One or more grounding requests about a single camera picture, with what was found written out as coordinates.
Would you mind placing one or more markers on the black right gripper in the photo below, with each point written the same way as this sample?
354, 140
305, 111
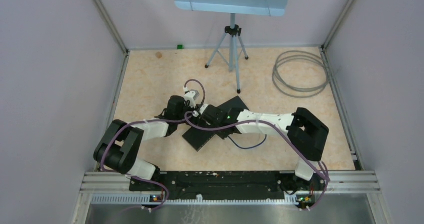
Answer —
222, 135

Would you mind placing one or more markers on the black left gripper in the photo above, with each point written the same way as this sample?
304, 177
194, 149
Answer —
192, 109

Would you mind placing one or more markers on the black mat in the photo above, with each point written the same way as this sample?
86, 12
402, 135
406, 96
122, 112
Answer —
197, 139

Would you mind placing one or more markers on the black network switch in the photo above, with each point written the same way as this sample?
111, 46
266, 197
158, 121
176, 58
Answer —
235, 102

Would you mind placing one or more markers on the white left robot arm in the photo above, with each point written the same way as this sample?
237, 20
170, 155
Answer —
119, 147

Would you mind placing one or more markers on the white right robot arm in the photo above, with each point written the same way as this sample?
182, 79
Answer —
302, 130

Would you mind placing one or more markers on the small wooden cube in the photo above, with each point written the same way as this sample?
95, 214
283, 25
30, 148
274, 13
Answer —
159, 55

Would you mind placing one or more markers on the light blue tripod stand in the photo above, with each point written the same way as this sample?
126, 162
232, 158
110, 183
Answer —
231, 45

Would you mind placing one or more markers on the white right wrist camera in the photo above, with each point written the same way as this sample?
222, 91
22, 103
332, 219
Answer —
200, 111

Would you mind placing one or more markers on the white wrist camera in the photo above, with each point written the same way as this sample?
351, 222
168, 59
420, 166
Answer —
191, 96
200, 111

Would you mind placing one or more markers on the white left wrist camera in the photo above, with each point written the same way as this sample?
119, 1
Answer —
191, 96

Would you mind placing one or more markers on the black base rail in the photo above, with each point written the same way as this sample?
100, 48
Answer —
228, 185

